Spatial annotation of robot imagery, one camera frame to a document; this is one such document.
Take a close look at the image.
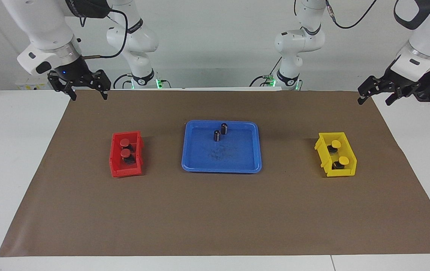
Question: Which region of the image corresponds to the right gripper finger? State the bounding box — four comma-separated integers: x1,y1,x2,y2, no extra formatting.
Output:
85,69,111,100
47,71,77,101

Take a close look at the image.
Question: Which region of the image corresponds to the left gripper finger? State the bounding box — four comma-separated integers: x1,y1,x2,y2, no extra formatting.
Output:
385,86,411,106
357,75,387,105

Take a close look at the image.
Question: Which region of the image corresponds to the blue plastic tray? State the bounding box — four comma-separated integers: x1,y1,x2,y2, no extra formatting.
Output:
181,120,262,174

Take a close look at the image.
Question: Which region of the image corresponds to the white box with yellow label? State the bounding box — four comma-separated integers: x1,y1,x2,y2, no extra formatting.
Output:
15,81,52,91

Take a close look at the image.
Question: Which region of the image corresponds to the red plastic bin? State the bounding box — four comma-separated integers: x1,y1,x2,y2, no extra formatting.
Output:
109,131,145,178

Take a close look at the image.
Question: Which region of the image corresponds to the yellow plastic bin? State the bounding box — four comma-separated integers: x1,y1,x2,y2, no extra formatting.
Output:
314,132,357,178

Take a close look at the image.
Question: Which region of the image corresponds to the brown paper mat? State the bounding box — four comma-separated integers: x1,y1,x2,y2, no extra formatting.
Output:
0,90,430,257

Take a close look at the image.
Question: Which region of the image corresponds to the black base cable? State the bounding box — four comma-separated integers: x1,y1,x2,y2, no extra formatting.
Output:
249,56,282,88
113,73,134,90

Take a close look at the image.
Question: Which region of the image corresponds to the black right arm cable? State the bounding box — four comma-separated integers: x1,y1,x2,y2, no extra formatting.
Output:
79,8,130,59

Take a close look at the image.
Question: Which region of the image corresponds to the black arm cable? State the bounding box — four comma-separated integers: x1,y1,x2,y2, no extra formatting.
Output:
79,8,130,59
326,0,377,29

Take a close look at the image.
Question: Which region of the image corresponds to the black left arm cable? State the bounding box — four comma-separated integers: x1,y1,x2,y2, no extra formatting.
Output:
326,0,377,29

